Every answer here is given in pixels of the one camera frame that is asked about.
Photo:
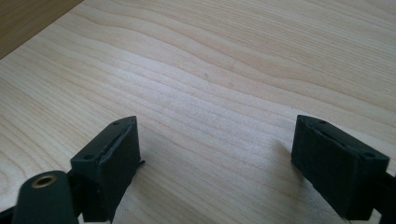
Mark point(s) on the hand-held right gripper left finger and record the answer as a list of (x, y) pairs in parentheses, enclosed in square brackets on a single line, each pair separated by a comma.
[(110, 161)]

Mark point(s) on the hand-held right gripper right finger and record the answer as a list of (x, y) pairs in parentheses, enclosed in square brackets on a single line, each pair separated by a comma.
[(339, 174)]

